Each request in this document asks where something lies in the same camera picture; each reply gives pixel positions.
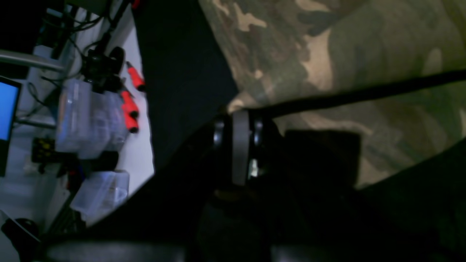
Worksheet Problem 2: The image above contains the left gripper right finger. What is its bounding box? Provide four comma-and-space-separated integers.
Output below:
232, 111, 465, 262

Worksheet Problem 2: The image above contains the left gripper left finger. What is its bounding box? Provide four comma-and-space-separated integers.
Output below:
44, 116, 231, 262

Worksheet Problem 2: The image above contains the camouflage t-shirt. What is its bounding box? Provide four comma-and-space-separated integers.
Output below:
199, 0, 466, 188

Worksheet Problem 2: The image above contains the small clear plastic container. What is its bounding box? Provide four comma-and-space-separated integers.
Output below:
70, 170, 130, 221

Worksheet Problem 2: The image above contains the orange black clamp far left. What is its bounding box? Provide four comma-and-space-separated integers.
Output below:
120, 61, 146, 133

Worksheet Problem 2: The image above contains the clear plastic storage box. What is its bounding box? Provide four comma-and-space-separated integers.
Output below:
55, 79, 129, 160

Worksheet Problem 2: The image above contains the black table cloth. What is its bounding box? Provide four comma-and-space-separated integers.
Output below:
133, 0, 238, 171

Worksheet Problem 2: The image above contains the blue lit monitor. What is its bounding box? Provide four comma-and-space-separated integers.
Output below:
0, 77, 22, 141

